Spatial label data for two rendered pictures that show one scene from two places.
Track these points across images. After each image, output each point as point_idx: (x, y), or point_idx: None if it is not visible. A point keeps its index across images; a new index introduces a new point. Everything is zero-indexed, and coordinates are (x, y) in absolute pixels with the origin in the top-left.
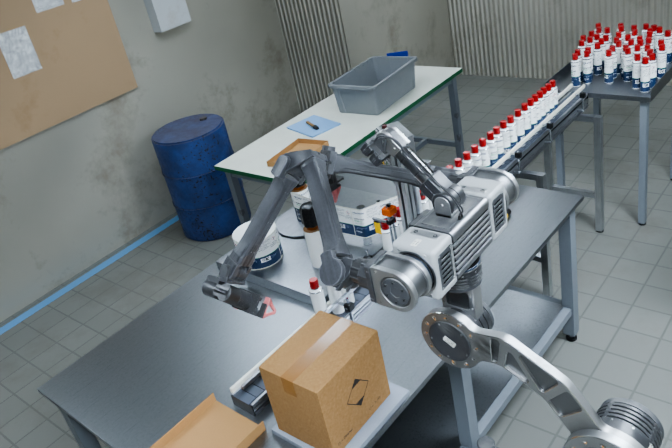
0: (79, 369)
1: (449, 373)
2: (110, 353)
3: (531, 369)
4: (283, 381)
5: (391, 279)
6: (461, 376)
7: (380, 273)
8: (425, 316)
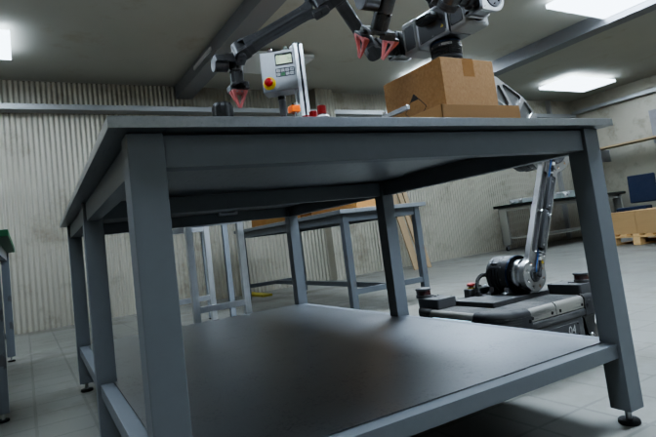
0: None
1: (387, 227)
2: None
3: (507, 95)
4: (464, 62)
5: None
6: (396, 224)
7: None
8: None
